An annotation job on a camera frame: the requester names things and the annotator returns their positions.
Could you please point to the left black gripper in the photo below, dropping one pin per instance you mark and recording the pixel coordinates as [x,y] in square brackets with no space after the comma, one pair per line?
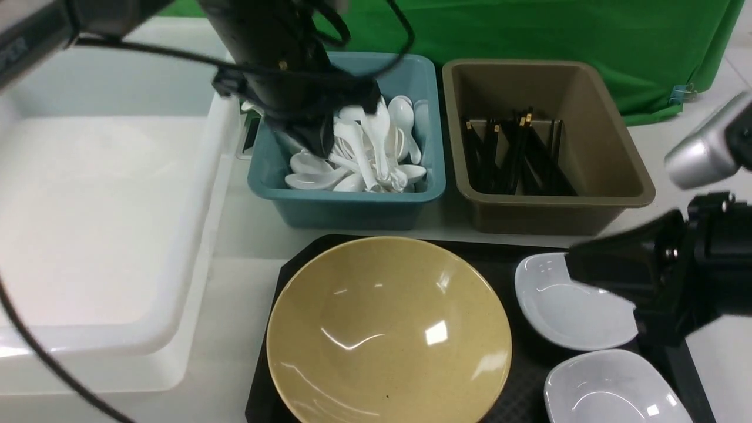
[296,86]

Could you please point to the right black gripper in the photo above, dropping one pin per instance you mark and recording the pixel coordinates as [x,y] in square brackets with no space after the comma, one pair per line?
[682,271]

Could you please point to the white square dish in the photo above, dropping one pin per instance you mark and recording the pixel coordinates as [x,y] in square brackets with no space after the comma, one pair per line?
[568,313]
[612,385]

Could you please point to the yellow noodle bowl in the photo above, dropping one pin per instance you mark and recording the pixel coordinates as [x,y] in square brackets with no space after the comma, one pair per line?
[388,329]

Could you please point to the white soup spoon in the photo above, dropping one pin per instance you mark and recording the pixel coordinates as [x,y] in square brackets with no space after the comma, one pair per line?
[378,127]

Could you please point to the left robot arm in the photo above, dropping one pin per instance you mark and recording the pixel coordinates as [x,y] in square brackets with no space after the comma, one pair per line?
[34,30]

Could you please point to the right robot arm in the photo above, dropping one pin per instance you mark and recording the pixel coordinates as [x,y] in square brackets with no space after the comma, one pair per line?
[716,149]

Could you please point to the teal plastic bin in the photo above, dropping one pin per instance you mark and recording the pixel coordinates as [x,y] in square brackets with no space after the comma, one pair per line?
[414,77]

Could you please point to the pile of white spoons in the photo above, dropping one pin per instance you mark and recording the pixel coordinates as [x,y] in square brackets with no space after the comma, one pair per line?
[350,164]

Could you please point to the brown plastic bin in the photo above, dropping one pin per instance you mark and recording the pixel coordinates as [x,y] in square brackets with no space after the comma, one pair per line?
[597,153]

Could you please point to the blue binder clip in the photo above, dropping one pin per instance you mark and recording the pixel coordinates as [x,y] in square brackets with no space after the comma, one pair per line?
[682,93]

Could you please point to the large white plastic tub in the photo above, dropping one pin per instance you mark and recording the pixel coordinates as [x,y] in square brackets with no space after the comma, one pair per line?
[113,170]

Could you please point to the black chopsticks in bin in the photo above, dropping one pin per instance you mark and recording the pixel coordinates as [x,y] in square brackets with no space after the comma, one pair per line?
[518,155]

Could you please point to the black serving tray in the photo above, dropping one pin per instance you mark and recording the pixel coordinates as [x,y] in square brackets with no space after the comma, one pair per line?
[533,357]

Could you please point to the green backdrop cloth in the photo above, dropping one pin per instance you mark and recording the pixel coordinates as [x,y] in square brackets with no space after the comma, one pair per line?
[642,49]

